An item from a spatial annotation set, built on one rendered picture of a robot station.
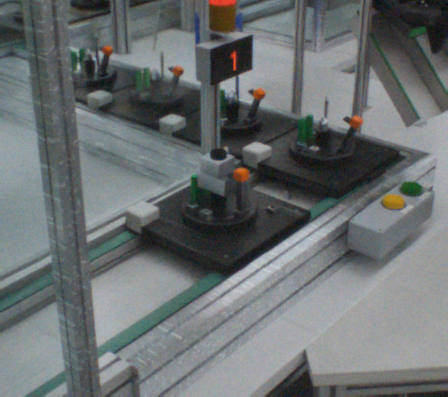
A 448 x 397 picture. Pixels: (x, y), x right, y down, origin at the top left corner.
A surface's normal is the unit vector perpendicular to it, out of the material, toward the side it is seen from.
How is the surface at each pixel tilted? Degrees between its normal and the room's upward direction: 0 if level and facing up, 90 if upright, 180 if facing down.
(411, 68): 45
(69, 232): 90
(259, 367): 0
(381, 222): 0
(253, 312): 90
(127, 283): 0
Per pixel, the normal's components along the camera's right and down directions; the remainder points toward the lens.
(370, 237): -0.65, 0.34
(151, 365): 0.77, 0.29
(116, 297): 0.00, -0.90
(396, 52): 0.45, -0.39
